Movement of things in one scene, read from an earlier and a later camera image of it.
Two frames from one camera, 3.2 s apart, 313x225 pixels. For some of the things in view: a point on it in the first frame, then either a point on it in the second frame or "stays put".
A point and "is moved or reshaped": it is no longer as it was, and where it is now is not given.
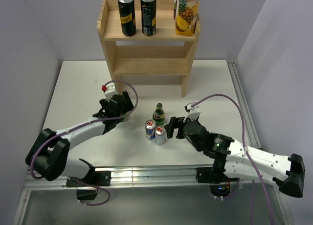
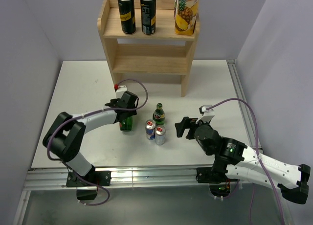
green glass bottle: [122, 119] is moved or reshaped
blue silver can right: [160, 135] stays put
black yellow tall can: [126, 4] stays put
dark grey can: [148, 1] stays put
